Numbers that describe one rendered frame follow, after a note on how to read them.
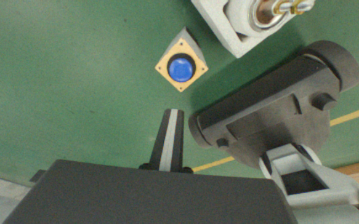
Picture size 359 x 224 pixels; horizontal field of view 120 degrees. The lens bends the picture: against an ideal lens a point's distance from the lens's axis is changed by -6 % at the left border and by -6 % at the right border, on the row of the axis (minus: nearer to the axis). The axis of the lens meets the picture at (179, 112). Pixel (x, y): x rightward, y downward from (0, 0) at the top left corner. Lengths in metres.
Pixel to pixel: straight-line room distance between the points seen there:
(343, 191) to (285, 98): 0.26
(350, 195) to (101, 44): 0.86
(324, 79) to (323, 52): 0.09
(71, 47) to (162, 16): 0.43
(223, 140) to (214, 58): 0.35
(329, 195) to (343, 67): 0.35
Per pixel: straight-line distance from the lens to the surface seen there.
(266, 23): 0.31
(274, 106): 0.52
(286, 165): 0.59
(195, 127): 0.56
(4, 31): 0.96
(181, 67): 0.21
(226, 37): 0.36
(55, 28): 0.76
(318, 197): 0.43
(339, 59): 0.57
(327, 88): 0.55
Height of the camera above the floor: 0.52
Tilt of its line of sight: 49 degrees down
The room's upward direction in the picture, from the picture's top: 175 degrees counter-clockwise
